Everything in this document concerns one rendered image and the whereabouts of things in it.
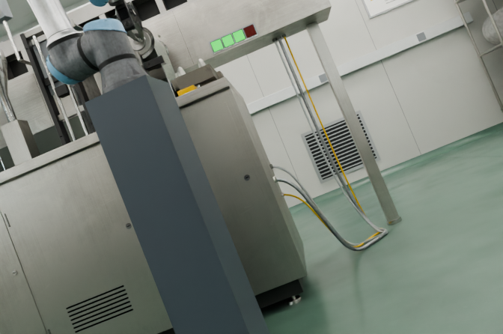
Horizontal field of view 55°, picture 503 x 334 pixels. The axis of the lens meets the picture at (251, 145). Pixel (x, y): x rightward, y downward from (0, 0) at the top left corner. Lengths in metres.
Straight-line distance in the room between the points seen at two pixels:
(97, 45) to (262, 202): 0.81
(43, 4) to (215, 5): 1.11
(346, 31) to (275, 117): 1.08
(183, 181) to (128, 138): 0.20
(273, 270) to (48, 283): 0.88
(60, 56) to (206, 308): 0.86
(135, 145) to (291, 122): 3.44
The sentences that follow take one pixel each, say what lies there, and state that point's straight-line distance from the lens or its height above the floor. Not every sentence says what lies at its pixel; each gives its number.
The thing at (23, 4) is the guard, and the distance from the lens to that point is 2.79.
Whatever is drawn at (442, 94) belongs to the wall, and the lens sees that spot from 4.97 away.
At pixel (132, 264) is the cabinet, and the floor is 0.38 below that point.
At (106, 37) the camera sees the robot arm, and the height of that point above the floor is 1.06.
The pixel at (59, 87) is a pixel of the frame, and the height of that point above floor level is 1.16.
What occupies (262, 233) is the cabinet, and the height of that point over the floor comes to 0.31.
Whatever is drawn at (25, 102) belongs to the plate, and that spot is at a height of 1.31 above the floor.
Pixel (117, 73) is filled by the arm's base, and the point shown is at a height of 0.95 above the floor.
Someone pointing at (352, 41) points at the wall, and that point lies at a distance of 4.88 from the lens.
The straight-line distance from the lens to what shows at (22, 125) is 2.49.
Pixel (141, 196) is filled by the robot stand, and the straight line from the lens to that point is 1.39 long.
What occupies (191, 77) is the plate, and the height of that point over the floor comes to 1.00.
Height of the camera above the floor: 0.54
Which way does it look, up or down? 3 degrees up
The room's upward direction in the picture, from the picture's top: 22 degrees counter-clockwise
